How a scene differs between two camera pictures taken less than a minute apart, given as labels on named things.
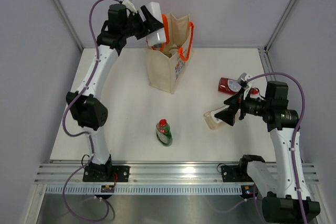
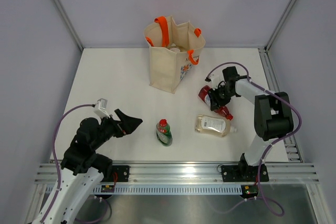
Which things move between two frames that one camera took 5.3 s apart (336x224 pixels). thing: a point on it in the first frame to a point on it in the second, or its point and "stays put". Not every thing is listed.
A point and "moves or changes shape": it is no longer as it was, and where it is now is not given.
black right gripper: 228,115 to 216,102
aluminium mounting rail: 151,173 stays put
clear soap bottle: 212,122 moves or changes shape
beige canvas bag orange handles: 166,62 moves or changes shape
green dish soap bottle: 164,132 stays put
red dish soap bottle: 231,86 moves or changes shape
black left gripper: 145,27 to 128,125
